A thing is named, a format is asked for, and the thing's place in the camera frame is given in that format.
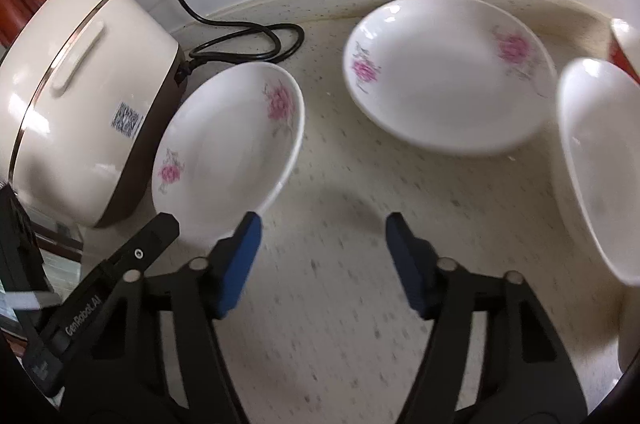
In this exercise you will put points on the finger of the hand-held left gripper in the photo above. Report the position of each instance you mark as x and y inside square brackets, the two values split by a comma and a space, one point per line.
[150, 244]

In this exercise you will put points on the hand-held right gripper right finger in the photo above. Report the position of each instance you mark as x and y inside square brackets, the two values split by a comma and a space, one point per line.
[406, 264]

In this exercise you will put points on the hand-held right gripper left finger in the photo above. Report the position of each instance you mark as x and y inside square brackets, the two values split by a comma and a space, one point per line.
[239, 264]

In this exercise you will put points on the white plate with pink flowers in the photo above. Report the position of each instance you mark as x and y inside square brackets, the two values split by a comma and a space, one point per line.
[440, 74]
[225, 144]

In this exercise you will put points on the cream rice cooker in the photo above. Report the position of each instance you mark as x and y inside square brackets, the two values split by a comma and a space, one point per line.
[75, 104]

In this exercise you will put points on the plain white bowl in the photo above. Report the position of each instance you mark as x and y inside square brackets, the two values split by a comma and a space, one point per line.
[610, 164]

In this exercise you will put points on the white bowl with red band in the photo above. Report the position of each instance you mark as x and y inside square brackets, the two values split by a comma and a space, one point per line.
[628, 39]

